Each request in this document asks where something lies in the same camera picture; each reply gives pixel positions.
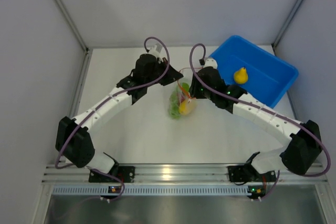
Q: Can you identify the aluminium mounting rail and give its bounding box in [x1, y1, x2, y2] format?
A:
[41, 163, 326, 184]

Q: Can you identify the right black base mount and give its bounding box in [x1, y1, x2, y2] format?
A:
[227, 165, 250, 186]

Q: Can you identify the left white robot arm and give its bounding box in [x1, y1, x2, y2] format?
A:
[55, 54, 183, 182]

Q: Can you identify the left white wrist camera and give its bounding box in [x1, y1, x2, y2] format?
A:
[146, 44, 163, 63]

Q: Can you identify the purple cable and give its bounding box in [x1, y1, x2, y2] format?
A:
[54, 37, 170, 169]
[189, 43, 332, 177]

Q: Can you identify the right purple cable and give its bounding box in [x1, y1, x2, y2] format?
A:
[189, 43, 332, 177]

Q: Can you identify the blue plastic bin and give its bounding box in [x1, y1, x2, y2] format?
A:
[210, 35, 299, 108]

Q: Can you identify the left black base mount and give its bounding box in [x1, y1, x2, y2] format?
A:
[88, 165, 135, 183]

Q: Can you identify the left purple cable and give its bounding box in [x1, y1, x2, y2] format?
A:
[54, 37, 170, 169]

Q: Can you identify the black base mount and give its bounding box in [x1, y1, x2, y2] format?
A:
[88, 165, 135, 183]
[227, 165, 250, 186]

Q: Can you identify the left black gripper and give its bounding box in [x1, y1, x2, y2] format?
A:
[145, 57, 183, 87]

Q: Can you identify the green fake lettuce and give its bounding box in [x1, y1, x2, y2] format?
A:
[168, 82, 190, 119]

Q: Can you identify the clear zip top bag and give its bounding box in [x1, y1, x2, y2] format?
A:
[168, 67, 197, 120]

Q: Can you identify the slotted cable duct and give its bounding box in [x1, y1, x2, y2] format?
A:
[52, 185, 264, 196]

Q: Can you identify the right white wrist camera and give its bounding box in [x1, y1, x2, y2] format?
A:
[199, 57, 218, 69]

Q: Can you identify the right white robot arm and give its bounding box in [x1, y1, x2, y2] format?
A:
[189, 67, 322, 180]

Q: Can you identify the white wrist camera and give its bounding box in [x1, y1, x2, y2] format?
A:
[199, 57, 218, 69]
[146, 44, 163, 63]

